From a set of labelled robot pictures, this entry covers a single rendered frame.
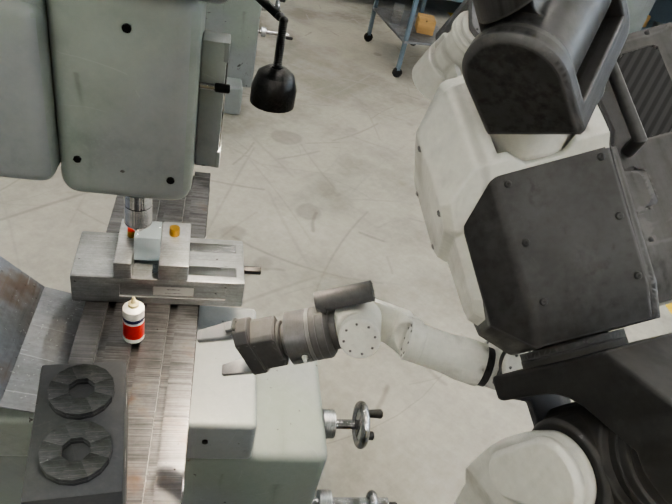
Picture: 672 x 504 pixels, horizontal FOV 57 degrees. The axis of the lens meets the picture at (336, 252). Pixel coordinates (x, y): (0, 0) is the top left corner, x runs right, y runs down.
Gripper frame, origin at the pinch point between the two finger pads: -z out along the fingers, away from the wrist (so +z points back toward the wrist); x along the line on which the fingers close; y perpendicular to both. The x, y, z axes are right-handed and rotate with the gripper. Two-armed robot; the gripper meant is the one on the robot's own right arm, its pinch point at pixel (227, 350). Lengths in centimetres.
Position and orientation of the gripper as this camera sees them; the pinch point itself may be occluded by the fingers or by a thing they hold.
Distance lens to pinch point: 105.9
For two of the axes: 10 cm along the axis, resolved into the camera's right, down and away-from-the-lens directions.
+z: 9.7, -2.1, -1.4
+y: 0.6, 7.3, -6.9
